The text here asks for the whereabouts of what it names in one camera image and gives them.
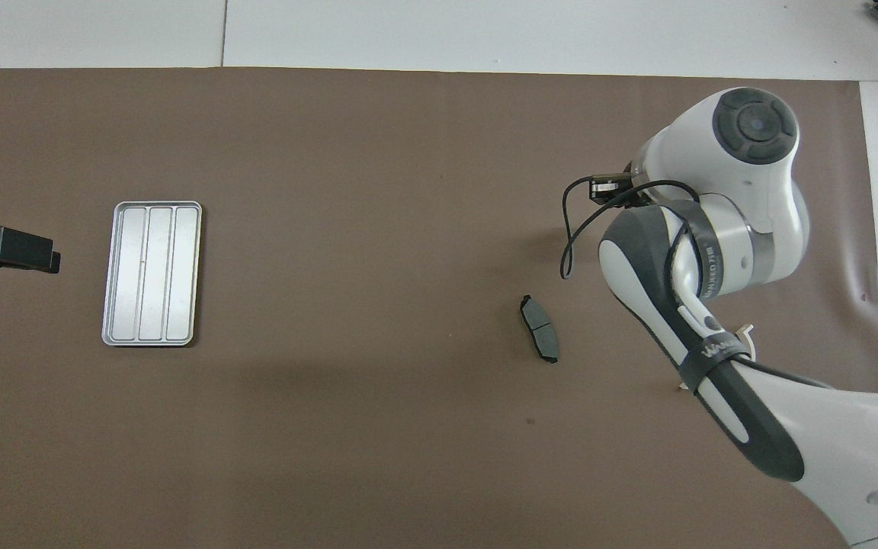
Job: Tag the silver metal tray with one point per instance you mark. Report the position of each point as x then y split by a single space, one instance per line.
149 274

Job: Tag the long dark grey brake pad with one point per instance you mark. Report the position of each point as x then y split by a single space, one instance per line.
539 328

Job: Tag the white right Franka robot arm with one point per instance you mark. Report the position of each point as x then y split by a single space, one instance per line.
744 229

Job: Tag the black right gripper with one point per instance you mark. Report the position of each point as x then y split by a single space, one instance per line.
635 187

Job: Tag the white curved plastic bracket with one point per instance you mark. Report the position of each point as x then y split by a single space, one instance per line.
746 335

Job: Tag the brown paper table mat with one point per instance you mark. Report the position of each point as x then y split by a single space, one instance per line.
370 191

